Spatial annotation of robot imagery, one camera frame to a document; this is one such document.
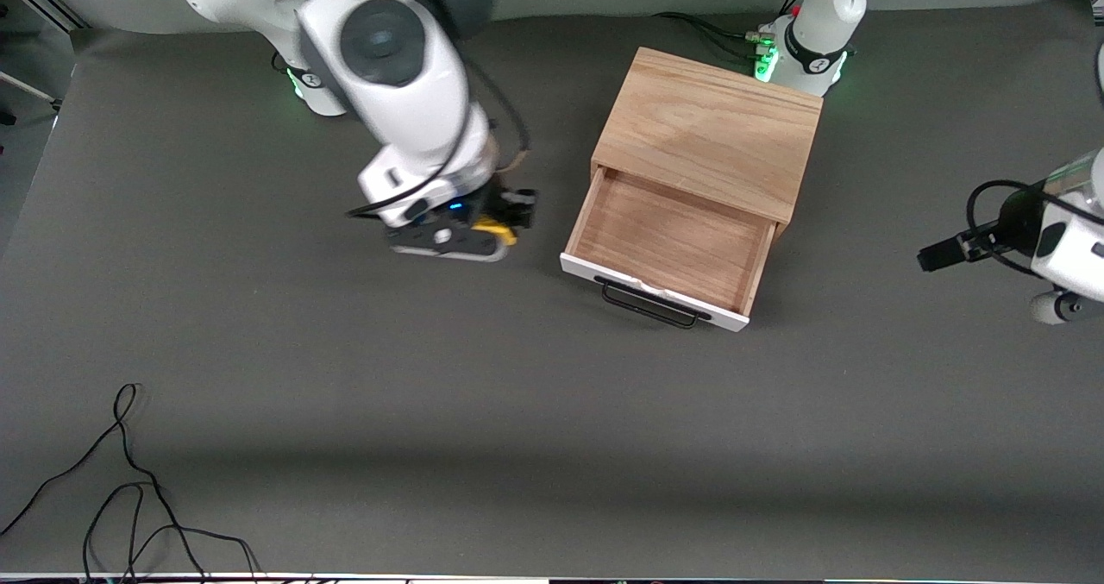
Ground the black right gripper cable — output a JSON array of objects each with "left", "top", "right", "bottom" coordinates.
[{"left": 345, "top": 58, "right": 532, "bottom": 220}]

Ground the yellow cube block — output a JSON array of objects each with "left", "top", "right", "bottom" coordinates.
[{"left": 472, "top": 217, "right": 519, "bottom": 248}]

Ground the black left arm base cable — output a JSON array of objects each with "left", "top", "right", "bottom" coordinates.
[{"left": 651, "top": 10, "right": 777, "bottom": 63}]

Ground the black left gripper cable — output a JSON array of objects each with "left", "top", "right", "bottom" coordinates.
[{"left": 965, "top": 178, "right": 1104, "bottom": 279}]

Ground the wooden drawer cabinet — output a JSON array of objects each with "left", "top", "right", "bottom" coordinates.
[{"left": 590, "top": 47, "right": 824, "bottom": 242}]

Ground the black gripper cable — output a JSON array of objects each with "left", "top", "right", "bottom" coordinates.
[
  {"left": 345, "top": 58, "right": 532, "bottom": 220},
  {"left": 965, "top": 178, "right": 1104, "bottom": 279}
]

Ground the thin black loose cable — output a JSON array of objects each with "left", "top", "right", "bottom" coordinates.
[{"left": 0, "top": 383, "right": 265, "bottom": 584}]

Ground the black metal drawer handle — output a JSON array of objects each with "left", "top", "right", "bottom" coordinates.
[{"left": 593, "top": 274, "right": 714, "bottom": 330}]

